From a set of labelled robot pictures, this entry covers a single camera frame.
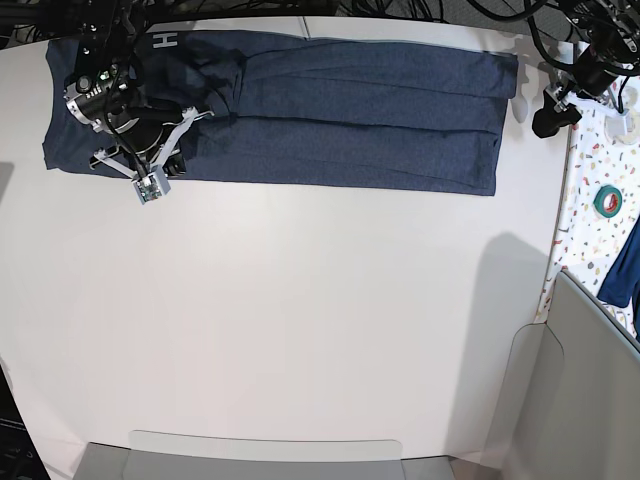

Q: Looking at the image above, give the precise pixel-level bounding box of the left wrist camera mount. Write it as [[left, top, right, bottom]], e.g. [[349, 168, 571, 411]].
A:
[[542, 42, 636, 131]]

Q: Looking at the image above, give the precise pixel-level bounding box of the green tape roll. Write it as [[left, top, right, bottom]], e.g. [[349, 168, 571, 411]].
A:
[[593, 185, 623, 219]]

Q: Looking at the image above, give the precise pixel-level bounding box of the clear tape dispenser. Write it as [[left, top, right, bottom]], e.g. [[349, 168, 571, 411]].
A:
[[604, 84, 639, 145]]

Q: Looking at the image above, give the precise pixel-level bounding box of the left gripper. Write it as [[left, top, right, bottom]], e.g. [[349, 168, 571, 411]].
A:
[[531, 47, 621, 140]]

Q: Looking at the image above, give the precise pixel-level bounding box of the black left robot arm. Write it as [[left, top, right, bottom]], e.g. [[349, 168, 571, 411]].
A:
[[527, 1, 639, 138]]

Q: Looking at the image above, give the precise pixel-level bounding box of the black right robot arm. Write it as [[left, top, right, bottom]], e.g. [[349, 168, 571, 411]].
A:
[[64, 1, 183, 178]]

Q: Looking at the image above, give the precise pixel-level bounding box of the grey front divider panel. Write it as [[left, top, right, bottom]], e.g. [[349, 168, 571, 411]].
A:
[[74, 430, 454, 479]]

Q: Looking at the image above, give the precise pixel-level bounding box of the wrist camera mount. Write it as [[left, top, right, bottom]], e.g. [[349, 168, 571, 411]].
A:
[[542, 42, 636, 131], [89, 107, 214, 204]]

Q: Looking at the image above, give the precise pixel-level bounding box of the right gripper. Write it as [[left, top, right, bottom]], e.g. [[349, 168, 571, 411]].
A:
[[112, 97, 183, 176]]

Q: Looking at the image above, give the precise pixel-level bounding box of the terrazzo patterned side surface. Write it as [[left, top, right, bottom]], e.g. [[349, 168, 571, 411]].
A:
[[533, 40, 640, 343]]

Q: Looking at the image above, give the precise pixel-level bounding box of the dark blue printed t-shirt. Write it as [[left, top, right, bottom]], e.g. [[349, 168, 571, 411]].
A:
[[43, 31, 518, 196]]

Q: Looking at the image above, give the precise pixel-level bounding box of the blue cloth at right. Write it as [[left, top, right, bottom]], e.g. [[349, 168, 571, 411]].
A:
[[597, 229, 639, 310]]

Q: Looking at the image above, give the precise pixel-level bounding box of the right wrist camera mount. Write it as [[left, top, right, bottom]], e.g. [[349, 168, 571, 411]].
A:
[[89, 107, 214, 204]]

